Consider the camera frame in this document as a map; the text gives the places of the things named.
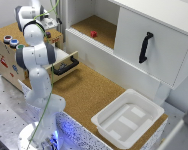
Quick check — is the black drawer handle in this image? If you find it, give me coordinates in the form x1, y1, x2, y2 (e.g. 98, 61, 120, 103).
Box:
52, 55, 80, 77

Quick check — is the green button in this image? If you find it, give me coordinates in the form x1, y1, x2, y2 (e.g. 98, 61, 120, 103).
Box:
15, 43, 25, 51

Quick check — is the red button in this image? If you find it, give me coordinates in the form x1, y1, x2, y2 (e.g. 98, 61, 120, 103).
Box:
3, 34, 13, 44

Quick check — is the wooden drawer box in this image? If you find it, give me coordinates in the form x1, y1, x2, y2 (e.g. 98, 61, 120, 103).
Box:
0, 22, 65, 93

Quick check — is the pink block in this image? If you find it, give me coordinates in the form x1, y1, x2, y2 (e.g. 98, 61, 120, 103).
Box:
90, 30, 98, 38

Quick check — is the green cable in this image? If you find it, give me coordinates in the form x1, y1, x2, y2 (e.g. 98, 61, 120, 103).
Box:
26, 0, 61, 150

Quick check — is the white plastic box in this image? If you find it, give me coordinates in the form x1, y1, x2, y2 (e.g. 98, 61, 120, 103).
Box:
90, 88, 166, 150

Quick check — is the white sliding door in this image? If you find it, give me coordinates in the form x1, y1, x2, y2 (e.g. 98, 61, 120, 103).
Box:
112, 6, 188, 90

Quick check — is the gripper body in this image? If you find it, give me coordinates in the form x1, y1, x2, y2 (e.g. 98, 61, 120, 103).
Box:
43, 15, 61, 32

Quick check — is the wooden drawer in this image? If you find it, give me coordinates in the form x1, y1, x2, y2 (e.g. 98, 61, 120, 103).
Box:
43, 49, 80, 84

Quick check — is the white cabinet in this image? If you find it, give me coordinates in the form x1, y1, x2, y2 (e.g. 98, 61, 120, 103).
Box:
64, 0, 188, 108

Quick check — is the black door handle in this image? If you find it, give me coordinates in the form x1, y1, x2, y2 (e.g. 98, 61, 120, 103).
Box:
138, 31, 154, 64

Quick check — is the blue button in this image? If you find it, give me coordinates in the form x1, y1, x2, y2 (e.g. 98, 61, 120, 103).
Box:
9, 38, 20, 48

